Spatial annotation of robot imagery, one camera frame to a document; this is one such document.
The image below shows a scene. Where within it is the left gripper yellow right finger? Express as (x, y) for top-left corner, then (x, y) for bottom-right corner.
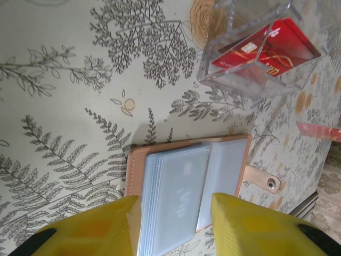
(212, 193), (341, 256)

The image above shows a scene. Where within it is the floral table cover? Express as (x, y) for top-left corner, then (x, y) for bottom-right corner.
(0, 0), (341, 256)

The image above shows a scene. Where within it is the aluminium side rail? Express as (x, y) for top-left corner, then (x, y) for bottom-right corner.
(288, 191), (320, 217)

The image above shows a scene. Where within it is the clear acrylic box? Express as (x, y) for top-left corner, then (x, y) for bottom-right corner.
(196, 0), (329, 101)

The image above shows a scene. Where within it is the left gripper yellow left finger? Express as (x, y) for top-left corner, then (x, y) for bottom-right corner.
(33, 195), (141, 256)

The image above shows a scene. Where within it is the pink leather card holder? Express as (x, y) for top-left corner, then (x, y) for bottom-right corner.
(124, 134), (282, 256)

